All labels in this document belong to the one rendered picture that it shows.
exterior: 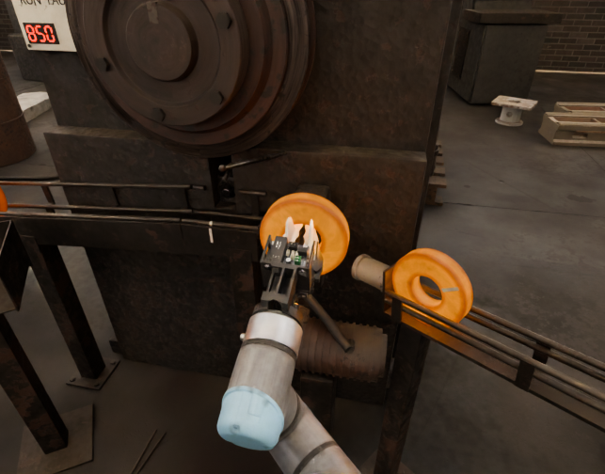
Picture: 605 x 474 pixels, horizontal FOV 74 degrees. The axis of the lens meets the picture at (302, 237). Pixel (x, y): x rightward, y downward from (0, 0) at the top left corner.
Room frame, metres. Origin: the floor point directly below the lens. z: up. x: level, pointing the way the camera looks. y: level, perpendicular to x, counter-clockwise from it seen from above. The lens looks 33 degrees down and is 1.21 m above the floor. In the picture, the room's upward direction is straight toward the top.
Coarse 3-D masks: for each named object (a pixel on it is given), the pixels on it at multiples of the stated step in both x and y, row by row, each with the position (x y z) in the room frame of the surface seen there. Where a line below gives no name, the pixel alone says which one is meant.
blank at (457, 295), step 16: (416, 256) 0.61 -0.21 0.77; (432, 256) 0.59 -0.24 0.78; (448, 256) 0.60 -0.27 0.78; (400, 272) 0.63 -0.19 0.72; (416, 272) 0.61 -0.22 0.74; (432, 272) 0.58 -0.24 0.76; (448, 272) 0.56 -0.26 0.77; (464, 272) 0.57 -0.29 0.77; (400, 288) 0.62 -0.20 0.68; (416, 288) 0.62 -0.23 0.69; (448, 288) 0.56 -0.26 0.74; (464, 288) 0.54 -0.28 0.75; (432, 304) 0.58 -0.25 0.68; (448, 304) 0.55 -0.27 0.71; (464, 304) 0.53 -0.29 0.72
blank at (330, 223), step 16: (272, 208) 0.60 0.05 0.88; (288, 208) 0.59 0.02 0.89; (304, 208) 0.58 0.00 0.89; (320, 208) 0.58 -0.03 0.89; (336, 208) 0.60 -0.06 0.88; (272, 224) 0.59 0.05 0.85; (320, 224) 0.58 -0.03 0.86; (336, 224) 0.57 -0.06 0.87; (272, 240) 0.59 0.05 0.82; (336, 240) 0.57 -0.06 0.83; (336, 256) 0.57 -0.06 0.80
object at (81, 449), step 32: (0, 224) 0.82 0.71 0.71; (0, 256) 0.68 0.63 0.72; (0, 288) 0.72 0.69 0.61; (0, 320) 0.70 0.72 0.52; (0, 352) 0.67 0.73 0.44; (0, 384) 0.66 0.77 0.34; (32, 384) 0.68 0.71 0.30; (32, 416) 0.66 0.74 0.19; (64, 416) 0.78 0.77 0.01; (32, 448) 0.68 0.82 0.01; (64, 448) 0.68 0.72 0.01
